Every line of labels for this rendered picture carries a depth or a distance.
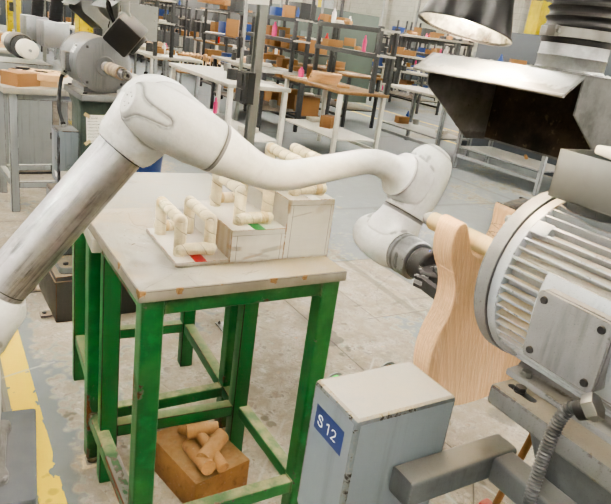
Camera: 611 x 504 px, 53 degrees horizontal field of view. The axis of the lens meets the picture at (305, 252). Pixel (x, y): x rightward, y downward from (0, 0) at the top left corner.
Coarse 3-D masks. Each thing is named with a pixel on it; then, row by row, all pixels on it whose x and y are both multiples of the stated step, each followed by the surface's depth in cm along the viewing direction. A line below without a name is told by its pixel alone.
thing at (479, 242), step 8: (432, 216) 106; (440, 216) 105; (432, 224) 105; (472, 232) 99; (480, 232) 99; (472, 240) 98; (480, 240) 97; (488, 240) 96; (472, 248) 98; (480, 248) 96
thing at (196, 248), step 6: (180, 246) 156; (186, 246) 157; (192, 246) 158; (198, 246) 158; (204, 246) 159; (210, 246) 160; (216, 246) 162; (180, 252) 156; (186, 252) 157; (192, 252) 158; (198, 252) 159; (204, 252) 160; (210, 252) 161
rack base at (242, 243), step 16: (208, 208) 174; (224, 208) 176; (256, 208) 180; (224, 224) 163; (272, 224) 168; (224, 240) 163; (240, 240) 161; (256, 240) 163; (272, 240) 166; (240, 256) 162; (256, 256) 165; (272, 256) 167
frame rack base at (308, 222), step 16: (256, 192) 181; (288, 208) 165; (304, 208) 167; (320, 208) 170; (288, 224) 166; (304, 224) 169; (320, 224) 172; (288, 240) 168; (304, 240) 171; (320, 240) 174; (288, 256) 170; (304, 256) 173
